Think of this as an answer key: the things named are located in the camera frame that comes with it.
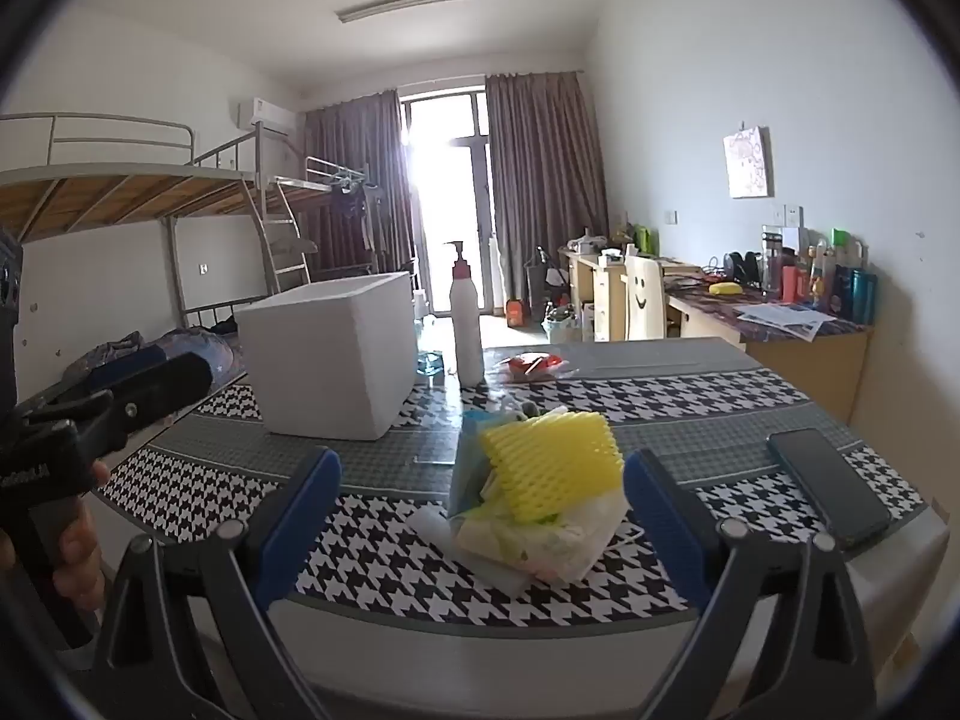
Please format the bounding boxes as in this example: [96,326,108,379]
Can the black smartphone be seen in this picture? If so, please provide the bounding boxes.
[766,427,893,550]

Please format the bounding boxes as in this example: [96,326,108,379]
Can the light blue cloth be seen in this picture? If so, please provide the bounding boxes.
[448,409,500,518]

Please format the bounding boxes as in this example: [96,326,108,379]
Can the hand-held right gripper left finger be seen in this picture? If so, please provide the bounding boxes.
[90,446,346,720]

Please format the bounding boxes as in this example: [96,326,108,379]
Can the wooden desk with drawers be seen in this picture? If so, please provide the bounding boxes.
[562,247,706,342]

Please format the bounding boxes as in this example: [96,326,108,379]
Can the clear blue water bottle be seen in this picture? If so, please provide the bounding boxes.
[414,306,451,380]

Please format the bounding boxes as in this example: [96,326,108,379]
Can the cartoon wall picture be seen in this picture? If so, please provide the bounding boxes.
[724,126,773,200]

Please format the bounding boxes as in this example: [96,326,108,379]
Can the printed paper sheets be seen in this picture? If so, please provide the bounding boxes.
[735,302,839,338]

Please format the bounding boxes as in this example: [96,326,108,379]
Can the metal bunk bed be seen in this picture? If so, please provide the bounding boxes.
[274,156,383,278]
[0,112,316,361]

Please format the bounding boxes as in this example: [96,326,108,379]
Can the person's left hand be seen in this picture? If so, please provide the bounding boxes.
[0,461,113,614]

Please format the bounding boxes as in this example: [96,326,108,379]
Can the white air conditioner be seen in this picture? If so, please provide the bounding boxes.
[237,96,298,137]

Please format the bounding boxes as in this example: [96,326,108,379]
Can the grey sock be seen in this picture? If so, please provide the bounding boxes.
[510,399,572,422]

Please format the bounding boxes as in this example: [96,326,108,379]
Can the houndstooth tablecloth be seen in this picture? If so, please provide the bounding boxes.
[97,337,931,627]

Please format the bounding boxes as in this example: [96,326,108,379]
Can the blue patterned quilt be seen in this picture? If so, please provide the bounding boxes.
[64,326,248,391]

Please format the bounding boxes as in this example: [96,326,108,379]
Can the brown curtain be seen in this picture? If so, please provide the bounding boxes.
[485,71,610,305]
[304,88,417,278]

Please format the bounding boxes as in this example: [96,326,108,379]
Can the white pump bottle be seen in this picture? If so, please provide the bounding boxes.
[444,241,486,385]

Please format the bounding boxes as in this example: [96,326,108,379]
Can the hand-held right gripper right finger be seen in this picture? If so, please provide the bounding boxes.
[622,448,878,720]

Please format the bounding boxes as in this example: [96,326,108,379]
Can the wooden desk with patterned top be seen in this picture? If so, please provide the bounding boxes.
[667,281,875,421]

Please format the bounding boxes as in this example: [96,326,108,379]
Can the metal bunk ladder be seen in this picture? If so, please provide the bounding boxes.
[259,180,312,293]

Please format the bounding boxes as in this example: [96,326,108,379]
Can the black bag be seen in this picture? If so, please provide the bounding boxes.
[525,246,567,308]

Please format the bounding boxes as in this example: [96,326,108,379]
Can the wooden smiley face chair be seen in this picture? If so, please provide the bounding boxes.
[624,255,668,342]

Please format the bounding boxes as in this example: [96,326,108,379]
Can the ceiling tube light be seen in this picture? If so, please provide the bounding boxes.
[335,0,475,25]

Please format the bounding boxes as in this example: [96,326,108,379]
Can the dark hanging clothes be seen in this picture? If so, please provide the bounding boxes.
[330,180,387,252]

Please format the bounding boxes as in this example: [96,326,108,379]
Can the cluster of toiletry bottles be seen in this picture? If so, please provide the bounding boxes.
[759,223,878,323]

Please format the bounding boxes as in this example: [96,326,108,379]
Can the glass balcony door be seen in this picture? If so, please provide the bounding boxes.
[401,86,496,316]

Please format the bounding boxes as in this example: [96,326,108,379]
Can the white foam box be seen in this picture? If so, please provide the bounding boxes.
[235,271,418,442]

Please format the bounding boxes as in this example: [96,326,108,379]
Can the red snack packet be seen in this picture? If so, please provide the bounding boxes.
[499,352,578,380]

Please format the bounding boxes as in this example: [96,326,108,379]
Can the yellow foam net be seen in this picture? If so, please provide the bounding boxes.
[480,412,625,526]

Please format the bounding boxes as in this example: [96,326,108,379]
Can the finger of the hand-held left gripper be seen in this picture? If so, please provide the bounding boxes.
[71,351,216,458]
[15,373,113,428]

